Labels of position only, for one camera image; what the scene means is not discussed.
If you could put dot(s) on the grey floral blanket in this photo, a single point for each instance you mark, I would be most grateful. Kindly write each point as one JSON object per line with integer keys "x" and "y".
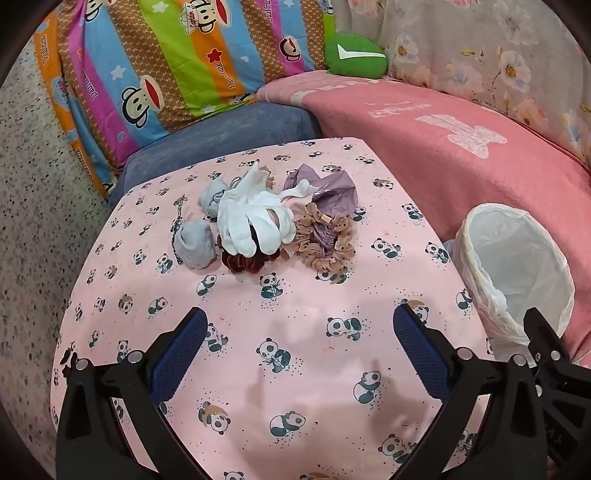
{"x": 485, "y": 64}

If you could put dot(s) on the small brown fabric piece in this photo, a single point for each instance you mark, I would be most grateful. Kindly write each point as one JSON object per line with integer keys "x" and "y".
{"x": 268, "y": 177}

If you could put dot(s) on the blue sofa cushion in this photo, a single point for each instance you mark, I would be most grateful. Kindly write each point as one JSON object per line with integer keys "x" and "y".
{"x": 221, "y": 134}

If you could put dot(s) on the green cushion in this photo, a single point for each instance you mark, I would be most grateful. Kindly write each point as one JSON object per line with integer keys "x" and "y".
{"x": 355, "y": 55}

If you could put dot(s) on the brown dotted scrunchie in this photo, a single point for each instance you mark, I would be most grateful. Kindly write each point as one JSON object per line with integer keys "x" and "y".
{"x": 344, "y": 251}

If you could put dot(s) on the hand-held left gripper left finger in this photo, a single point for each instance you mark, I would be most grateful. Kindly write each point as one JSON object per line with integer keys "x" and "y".
{"x": 184, "y": 350}

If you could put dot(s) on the white cotton glove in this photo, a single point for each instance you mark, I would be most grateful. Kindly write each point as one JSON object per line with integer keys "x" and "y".
{"x": 251, "y": 177}
{"x": 249, "y": 221}

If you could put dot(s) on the dark red scrunchie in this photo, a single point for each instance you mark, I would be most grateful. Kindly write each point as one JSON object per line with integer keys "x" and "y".
{"x": 240, "y": 265}

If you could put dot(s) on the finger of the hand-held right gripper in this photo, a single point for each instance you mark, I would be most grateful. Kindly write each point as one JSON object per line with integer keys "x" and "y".
{"x": 542, "y": 332}

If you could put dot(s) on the colourful monkey print pillow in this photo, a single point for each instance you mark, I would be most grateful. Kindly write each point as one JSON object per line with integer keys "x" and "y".
{"x": 175, "y": 69}

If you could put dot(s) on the pink panda print tablecloth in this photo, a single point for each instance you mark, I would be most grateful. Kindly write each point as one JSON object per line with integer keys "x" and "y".
{"x": 286, "y": 314}

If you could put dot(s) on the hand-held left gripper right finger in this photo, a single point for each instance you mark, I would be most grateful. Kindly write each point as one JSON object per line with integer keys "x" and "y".
{"x": 420, "y": 350}

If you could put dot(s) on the white lined trash bin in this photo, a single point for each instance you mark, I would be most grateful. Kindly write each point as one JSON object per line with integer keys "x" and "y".
{"x": 508, "y": 258}

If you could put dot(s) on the pink blanket with bow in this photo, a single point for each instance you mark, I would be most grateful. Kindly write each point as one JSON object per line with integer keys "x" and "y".
{"x": 415, "y": 152}

